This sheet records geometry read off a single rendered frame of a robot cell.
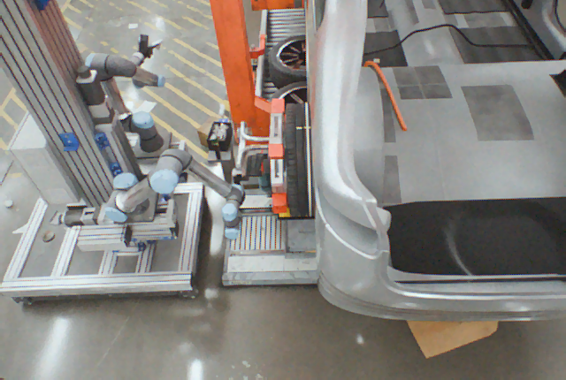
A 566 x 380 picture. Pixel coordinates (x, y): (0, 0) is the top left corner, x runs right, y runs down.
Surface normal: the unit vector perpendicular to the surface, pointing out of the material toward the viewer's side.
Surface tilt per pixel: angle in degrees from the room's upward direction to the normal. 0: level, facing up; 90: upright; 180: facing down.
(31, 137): 0
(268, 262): 0
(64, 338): 0
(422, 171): 21
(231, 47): 90
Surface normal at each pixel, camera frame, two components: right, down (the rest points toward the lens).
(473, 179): -0.06, -0.38
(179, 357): -0.06, -0.67
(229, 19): -0.01, 0.75
